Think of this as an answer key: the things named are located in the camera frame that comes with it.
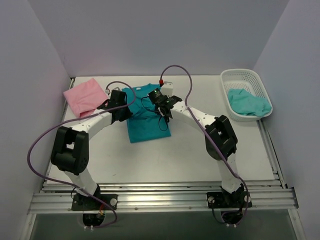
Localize teal t shirt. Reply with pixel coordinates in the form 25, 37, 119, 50
126, 83, 171, 144

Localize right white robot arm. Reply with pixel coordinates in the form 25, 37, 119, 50
147, 88, 243, 207

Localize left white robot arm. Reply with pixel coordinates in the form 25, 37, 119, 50
51, 89, 132, 210

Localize pink folded t shirt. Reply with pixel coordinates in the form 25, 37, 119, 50
63, 78, 109, 118

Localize light turquoise shirt in basket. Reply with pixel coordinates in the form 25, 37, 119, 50
227, 88, 272, 117

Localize white plastic basket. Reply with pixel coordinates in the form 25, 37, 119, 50
220, 68, 273, 122

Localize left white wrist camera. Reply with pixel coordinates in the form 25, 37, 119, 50
104, 85, 121, 95

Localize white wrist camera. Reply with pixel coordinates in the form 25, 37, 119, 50
159, 79, 174, 98
104, 85, 121, 95

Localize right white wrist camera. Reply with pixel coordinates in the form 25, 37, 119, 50
159, 79, 174, 98

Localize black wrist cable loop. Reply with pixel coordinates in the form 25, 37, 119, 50
140, 95, 171, 132

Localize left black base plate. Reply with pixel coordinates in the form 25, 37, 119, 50
71, 193, 118, 211

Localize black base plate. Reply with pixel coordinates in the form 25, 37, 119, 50
71, 193, 118, 211
206, 190, 247, 209

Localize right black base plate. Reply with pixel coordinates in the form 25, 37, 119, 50
206, 190, 247, 209

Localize aluminium rail frame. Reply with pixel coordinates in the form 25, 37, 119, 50
22, 121, 306, 240

